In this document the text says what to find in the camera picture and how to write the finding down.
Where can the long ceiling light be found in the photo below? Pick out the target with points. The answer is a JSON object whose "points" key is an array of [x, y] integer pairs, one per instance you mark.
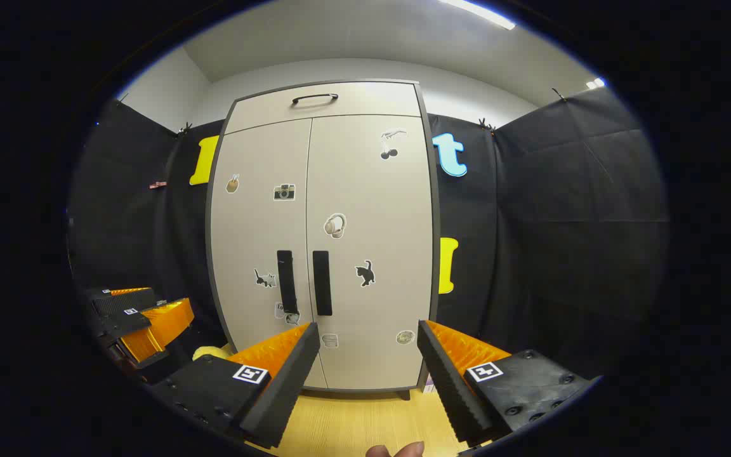
{"points": [[476, 13]]}

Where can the cabinet door with headphones sticker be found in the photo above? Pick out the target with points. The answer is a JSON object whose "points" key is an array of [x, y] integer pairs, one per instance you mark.
{"points": [[378, 190]]}

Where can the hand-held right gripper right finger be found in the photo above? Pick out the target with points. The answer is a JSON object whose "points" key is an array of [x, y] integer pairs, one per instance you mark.
{"points": [[451, 387]]}

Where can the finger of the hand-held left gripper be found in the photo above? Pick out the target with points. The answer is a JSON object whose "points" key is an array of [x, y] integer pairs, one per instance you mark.
{"points": [[121, 324], [127, 299]]}

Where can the small ceiling light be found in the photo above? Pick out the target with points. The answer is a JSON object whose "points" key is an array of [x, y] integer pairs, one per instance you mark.
{"points": [[596, 83]]}

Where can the yellow plush toy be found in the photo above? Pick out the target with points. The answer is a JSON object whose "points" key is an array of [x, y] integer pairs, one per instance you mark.
{"points": [[210, 352]]}

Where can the beige cabinet drawer front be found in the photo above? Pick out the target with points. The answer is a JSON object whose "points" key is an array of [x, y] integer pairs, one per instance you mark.
{"points": [[372, 98]]}

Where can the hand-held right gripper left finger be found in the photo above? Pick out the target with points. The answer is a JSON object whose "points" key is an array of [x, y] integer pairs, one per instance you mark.
{"points": [[283, 393]]}

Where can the cabinet door with camera sticker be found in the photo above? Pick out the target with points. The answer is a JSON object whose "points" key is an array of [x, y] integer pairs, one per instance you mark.
{"points": [[257, 235]]}

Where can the black backdrop cloth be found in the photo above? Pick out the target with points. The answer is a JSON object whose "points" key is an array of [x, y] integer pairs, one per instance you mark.
{"points": [[562, 222]]}

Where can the beige double-door shoe cabinet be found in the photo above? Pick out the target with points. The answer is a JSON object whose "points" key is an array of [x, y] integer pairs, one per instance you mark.
{"points": [[435, 241]]}

